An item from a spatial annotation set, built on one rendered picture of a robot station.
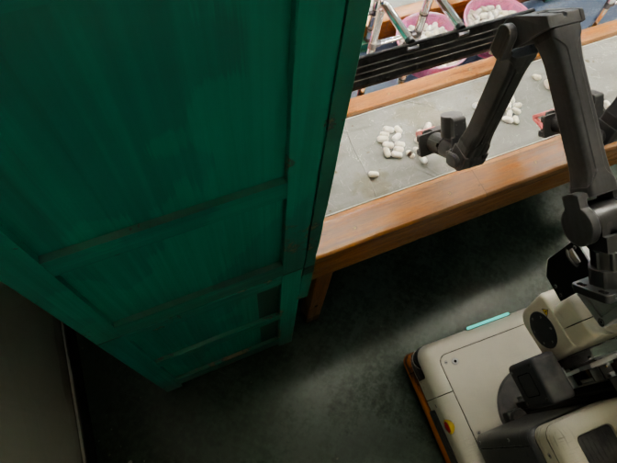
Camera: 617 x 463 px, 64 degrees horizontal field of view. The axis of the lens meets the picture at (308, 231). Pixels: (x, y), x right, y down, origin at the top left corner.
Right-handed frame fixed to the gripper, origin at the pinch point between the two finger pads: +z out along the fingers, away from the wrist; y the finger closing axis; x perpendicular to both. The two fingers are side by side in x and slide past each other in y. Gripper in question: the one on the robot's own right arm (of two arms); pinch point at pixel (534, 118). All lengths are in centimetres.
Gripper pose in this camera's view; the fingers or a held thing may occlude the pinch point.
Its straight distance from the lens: 166.9
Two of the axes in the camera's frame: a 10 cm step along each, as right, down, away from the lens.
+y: -9.2, 3.2, -2.3
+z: -3.4, -3.7, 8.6
